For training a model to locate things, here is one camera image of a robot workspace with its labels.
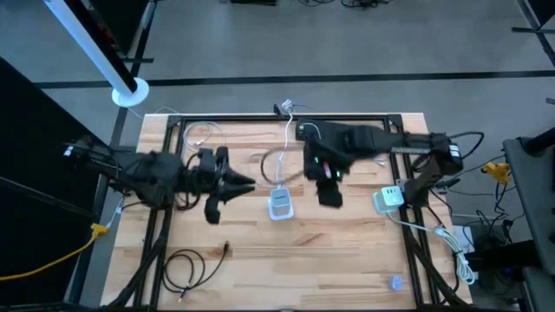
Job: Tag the white paper sheet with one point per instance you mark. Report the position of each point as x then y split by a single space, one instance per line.
467 246

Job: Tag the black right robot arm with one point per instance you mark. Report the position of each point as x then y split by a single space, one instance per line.
377 138

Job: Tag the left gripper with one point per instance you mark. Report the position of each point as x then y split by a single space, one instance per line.
208 169

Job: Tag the small black clamp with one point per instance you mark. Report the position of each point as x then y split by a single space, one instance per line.
277 110

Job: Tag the black equipment box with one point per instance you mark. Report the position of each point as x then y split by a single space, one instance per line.
498 260

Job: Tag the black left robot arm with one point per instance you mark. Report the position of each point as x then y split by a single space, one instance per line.
147 173

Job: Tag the yellow plug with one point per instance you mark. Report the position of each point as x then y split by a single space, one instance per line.
496 170

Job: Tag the white pole with round base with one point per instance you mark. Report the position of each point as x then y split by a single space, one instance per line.
86 43

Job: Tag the thin white lead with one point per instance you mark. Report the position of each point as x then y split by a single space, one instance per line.
118 211

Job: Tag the mint green cube power strip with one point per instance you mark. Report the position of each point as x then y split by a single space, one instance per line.
390 197

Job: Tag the white tower power strip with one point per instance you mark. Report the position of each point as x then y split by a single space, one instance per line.
281 203

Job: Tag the grey side table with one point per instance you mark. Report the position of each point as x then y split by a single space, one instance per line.
535 195

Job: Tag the small pale wall charger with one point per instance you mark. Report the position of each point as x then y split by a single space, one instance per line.
395 282

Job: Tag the black room divider panel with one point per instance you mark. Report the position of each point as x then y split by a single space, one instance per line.
34 143
121 21

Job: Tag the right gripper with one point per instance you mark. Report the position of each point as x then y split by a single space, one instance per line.
325 160

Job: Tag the black stand leg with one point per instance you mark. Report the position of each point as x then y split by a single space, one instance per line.
526 30

